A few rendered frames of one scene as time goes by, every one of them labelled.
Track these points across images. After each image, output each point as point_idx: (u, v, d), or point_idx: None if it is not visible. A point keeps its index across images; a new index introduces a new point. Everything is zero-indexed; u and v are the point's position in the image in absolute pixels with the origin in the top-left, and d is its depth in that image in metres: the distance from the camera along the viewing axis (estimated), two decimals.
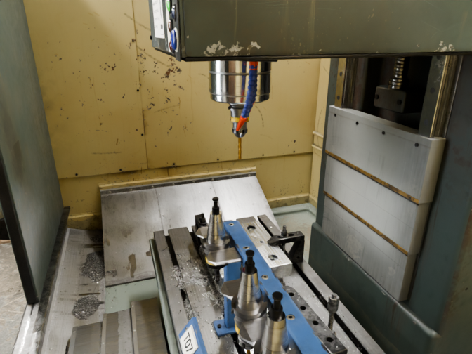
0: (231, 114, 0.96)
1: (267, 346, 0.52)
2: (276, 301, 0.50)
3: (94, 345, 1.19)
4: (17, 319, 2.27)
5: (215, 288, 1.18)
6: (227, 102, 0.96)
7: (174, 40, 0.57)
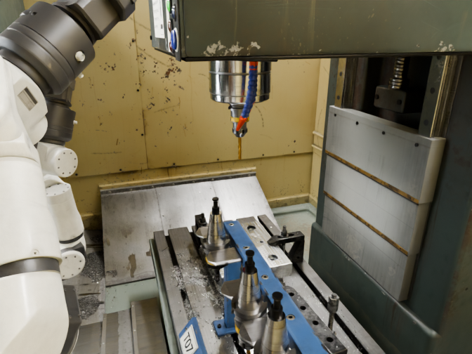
0: (231, 114, 0.96)
1: (267, 346, 0.52)
2: (276, 301, 0.50)
3: (94, 345, 1.19)
4: None
5: (215, 288, 1.18)
6: (227, 102, 0.96)
7: (174, 40, 0.57)
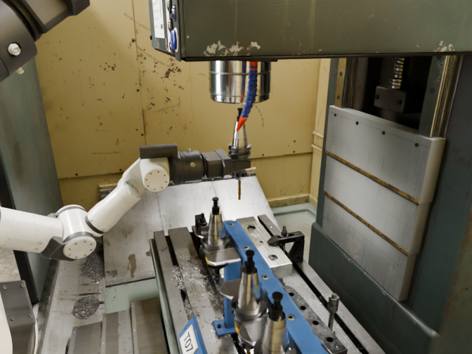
0: (231, 159, 1.01)
1: (267, 346, 0.52)
2: (276, 301, 0.50)
3: (94, 345, 1.19)
4: None
5: (215, 288, 1.18)
6: (228, 148, 1.00)
7: (174, 40, 0.57)
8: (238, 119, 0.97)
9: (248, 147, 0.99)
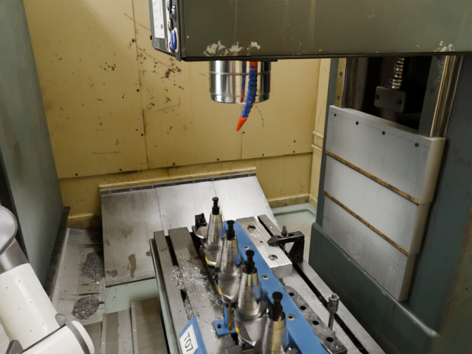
0: (218, 284, 0.74)
1: (267, 346, 0.52)
2: (276, 301, 0.50)
3: (94, 345, 1.19)
4: None
5: (215, 288, 1.18)
6: (215, 271, 0.73)
7: (174, 40, 0.57)
8: (227, 237, 0.70)
9: None
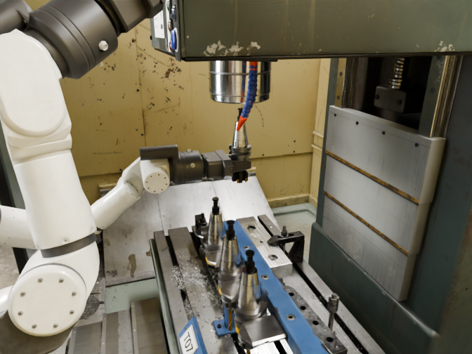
0: (218, 284, 0.74)
1: (235, 138, 0.98)
2: (239, 111, 0.97)
3: (94, 345, 1.19)
4: None
5: (215, 288, 1.18)
6: (215, 271, 0.73)
7: (174, 40, 0.57)
8: (227, 237, 0.70)
9: None
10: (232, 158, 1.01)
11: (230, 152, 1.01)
